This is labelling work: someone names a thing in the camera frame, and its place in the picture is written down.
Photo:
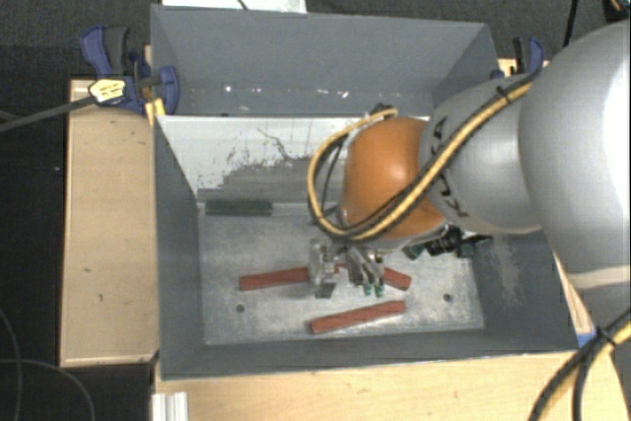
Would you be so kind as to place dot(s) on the pale wood flat board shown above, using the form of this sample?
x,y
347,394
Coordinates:
x,y
111,222

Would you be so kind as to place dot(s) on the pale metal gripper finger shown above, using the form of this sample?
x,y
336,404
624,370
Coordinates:
x,y
331,278
318,256

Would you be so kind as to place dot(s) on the black cylinder on white bracket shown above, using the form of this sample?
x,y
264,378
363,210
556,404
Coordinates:
x,y
442,245

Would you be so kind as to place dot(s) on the dark green flat block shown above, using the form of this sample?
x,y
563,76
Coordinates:
x,y
239,207

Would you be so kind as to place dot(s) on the red-brown flat block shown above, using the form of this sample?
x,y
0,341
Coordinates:
x,y
398,279
273,278
357,317

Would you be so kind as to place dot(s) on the grey metal bin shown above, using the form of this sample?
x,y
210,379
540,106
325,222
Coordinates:
x,y
276,64

